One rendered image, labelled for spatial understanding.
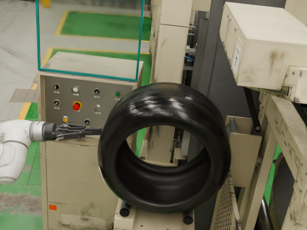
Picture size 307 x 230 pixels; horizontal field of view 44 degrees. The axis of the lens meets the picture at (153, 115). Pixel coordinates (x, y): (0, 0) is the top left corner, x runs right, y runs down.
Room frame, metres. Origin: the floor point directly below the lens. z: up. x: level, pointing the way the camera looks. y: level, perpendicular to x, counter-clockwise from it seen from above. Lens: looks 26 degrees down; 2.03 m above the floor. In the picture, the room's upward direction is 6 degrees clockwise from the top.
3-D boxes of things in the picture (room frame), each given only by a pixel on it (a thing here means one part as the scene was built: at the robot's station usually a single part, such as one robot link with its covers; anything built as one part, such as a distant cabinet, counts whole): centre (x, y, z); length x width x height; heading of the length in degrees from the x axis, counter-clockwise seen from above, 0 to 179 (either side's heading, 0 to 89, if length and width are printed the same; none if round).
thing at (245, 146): (1.70, -0.45, 1.05); 0.20 x 0.15 x 0.30; 179
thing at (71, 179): (2.13, 0.38, 0.63); 0.56 x 0.41 x 1.27; 89
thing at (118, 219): (1.49, 0.08, 0.84); 0.36 x 0.09 x 0.06; 179
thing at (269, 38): (1.36, -0.36, 1.71); 0.61 x 0.25 x 0.15; 179
